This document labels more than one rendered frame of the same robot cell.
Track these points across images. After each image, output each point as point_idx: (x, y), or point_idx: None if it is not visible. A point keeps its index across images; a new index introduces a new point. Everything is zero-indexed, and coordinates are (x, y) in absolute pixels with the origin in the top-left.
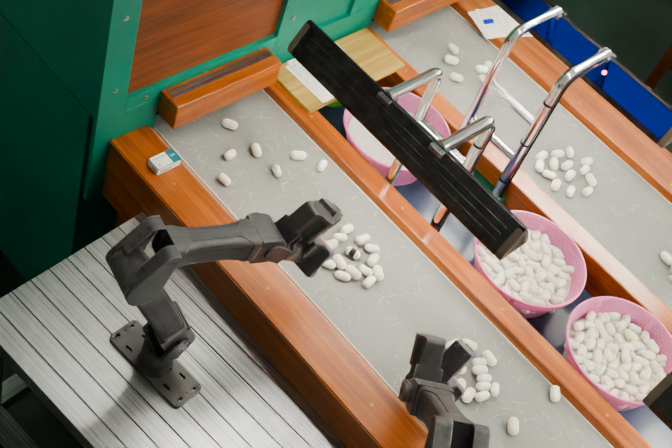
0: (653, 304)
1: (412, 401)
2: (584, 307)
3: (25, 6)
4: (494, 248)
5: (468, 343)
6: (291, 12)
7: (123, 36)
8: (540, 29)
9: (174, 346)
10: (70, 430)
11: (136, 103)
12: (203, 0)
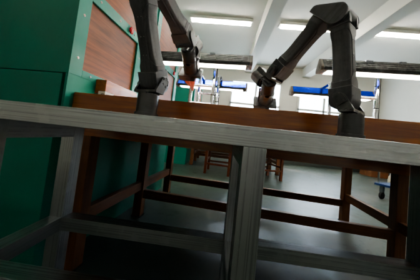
0: None
1: (279, 64)
2: None
3: (18, 48)
4: (248, 62)
5: None
6: (134, 82)
7: (82, 25)
8: (202, 84)
9: (162, 78)
10: (103, 125)
11: (86, 77)
12: (110, 45)
